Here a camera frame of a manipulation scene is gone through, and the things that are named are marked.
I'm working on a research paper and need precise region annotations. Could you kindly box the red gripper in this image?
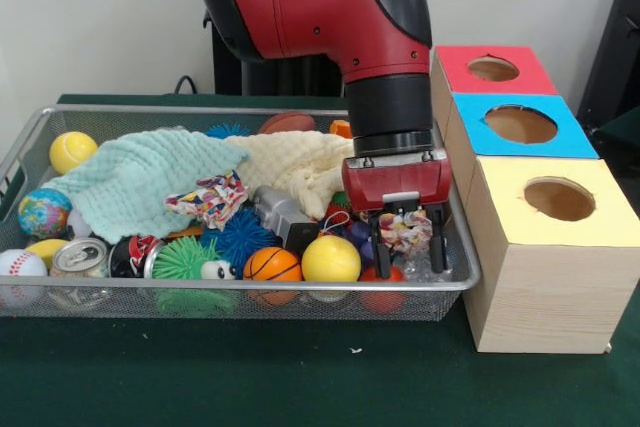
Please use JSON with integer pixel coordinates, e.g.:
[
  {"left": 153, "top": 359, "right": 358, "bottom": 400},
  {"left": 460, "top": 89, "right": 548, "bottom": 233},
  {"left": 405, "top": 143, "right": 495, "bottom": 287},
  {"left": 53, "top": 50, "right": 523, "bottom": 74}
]
[{"left": 341, "top": 155, "right": 453, "bottom": 279}]

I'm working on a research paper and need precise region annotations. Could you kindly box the colourful knotted rope toy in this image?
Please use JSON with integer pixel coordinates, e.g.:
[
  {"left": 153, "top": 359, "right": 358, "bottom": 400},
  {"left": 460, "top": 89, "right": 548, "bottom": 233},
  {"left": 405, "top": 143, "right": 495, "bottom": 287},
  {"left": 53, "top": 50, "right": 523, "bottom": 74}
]
[{"left": 378, "top": 209, "right": 434, "bottom": 253}]

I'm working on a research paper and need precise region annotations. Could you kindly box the wooden box with three holes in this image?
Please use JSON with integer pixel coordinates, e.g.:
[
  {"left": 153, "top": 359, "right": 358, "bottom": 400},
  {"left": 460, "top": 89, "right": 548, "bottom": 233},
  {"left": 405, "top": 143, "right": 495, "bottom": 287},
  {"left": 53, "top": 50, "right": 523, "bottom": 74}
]
[{"left": 430, "top": 44, "right": 640, "bottom": 354}]

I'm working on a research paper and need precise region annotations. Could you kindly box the red-orange ball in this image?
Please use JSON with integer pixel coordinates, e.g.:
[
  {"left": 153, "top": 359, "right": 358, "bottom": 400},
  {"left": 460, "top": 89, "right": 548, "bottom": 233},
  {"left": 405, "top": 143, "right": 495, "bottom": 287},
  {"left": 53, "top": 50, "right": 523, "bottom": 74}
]
[{"left": 358, "top": 265, "right": 407, "bottom": 313}]

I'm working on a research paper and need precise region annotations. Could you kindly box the smooth yellow ball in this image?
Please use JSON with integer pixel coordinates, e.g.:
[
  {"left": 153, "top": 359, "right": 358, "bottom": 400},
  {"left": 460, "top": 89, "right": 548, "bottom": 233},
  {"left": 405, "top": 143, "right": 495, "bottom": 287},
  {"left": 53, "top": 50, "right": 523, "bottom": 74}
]
[{"left": 301, "top": 235, "right": 363, "bottom": 302}]

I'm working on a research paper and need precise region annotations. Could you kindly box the small orange basketball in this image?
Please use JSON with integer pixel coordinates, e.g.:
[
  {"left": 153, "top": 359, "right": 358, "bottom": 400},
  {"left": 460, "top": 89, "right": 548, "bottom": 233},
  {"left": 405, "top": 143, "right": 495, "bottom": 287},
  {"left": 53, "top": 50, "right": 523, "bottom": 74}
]
[{"left": 243, "top": 246, "right": 305, "bottom": 306}]

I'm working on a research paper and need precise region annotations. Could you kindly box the cream waffle cloth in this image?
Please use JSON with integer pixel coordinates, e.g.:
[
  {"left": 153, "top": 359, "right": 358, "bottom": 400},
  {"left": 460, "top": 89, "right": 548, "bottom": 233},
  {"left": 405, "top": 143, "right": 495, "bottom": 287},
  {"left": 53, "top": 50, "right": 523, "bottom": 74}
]
[{"left": 224, "top": 130, "right": 356, "bottom": 222}]

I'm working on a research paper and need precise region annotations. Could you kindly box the green spiky toy with eyes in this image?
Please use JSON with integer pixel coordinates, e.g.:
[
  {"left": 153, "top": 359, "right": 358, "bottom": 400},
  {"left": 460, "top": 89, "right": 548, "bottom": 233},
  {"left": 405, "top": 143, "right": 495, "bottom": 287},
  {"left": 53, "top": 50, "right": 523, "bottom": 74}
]
[{"left": 151, "top": 235, "right": 241, "bottom": 317}]

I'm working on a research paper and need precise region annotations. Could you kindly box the mint green waffle cloth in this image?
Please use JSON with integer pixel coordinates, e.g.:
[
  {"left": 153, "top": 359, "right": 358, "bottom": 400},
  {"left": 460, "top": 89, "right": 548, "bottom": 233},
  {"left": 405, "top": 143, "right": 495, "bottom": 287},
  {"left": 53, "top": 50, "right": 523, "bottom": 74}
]
[{"left": 42, "top": 127, "right": 251, "bottom": 244}]

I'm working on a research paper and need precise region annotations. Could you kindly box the silver drink can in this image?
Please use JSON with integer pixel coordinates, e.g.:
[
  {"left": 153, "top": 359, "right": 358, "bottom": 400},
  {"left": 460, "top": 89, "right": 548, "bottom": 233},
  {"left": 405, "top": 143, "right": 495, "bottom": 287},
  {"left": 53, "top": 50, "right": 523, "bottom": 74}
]
[{"left": 49, "top": 236, "right": 111, "bottom": 281}]

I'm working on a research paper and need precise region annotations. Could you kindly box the yellow ball with seam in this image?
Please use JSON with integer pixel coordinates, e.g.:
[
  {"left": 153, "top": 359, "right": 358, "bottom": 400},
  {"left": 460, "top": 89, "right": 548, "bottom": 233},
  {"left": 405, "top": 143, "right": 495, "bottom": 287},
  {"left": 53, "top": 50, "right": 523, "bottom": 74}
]
[{"left": 48, "top": 131, "right": 99, "bottom": 176}]

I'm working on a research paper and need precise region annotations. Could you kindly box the globe print ball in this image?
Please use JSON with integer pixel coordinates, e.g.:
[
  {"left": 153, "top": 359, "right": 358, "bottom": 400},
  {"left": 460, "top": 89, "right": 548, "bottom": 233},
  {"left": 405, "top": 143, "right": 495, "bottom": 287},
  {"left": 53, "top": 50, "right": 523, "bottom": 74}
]
[{"left": 17, "top": 187, "right": 74, "bottom": 240}]

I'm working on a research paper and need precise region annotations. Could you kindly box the white baseball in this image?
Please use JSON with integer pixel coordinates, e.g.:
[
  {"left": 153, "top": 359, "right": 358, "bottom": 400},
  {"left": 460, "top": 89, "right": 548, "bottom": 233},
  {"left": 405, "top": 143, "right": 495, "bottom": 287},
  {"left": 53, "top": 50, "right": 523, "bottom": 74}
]
[{"left": 0, "top": 248, "right": 49, "bottom": 309}]

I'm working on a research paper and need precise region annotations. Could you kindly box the silver wire mesh bin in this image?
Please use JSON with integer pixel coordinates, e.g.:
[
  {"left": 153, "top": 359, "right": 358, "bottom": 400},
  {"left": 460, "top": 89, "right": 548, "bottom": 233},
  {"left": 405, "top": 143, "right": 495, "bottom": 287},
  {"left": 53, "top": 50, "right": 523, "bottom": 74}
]
[{"left": 0, "top": 104, "right": 482, "bottom": 323}]

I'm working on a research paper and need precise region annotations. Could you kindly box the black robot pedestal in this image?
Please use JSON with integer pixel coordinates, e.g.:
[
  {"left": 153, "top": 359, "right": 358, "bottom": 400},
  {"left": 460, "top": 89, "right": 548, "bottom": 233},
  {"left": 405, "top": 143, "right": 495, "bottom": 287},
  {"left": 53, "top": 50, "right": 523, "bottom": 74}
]
[{"left": 202, "top": 0, "right": 346, "bottom": 97}]

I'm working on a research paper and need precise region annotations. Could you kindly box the black cable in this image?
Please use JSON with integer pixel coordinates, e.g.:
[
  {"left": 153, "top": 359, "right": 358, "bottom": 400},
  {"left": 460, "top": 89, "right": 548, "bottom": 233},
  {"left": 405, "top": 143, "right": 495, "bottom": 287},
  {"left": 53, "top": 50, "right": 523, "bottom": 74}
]
[{"left": 172, "top": 75, "right": 210, "bottom": 96}]

